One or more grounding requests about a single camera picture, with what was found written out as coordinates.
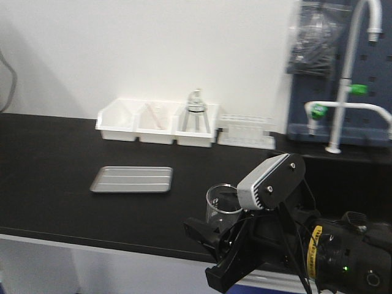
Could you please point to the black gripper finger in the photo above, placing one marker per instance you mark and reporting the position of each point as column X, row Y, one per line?
column 213, row 239
column 241, row 260

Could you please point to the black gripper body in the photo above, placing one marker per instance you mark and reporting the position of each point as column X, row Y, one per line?
column 281, row 233

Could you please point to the clear glass beaker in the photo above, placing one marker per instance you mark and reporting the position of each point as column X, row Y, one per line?
column 223, row 208

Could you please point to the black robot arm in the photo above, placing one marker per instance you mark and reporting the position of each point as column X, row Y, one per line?
column 347, row 255

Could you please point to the silver metal tray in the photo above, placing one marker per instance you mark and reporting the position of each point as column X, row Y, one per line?
column 132, row 179

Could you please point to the white bin right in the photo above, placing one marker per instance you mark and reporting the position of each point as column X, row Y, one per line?
column 190, row 137

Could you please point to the white test tube rack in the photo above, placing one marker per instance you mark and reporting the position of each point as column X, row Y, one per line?
column 246, row 131

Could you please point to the white lab faucet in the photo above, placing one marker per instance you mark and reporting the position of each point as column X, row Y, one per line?
column 346, row 86

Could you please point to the white bin left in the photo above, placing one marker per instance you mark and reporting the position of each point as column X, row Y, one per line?
column 118, row 120

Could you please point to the plastic bag of parts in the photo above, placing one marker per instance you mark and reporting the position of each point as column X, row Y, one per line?
column 315, row 35

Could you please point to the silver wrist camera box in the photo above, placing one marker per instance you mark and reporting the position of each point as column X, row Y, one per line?
column 271, row 182

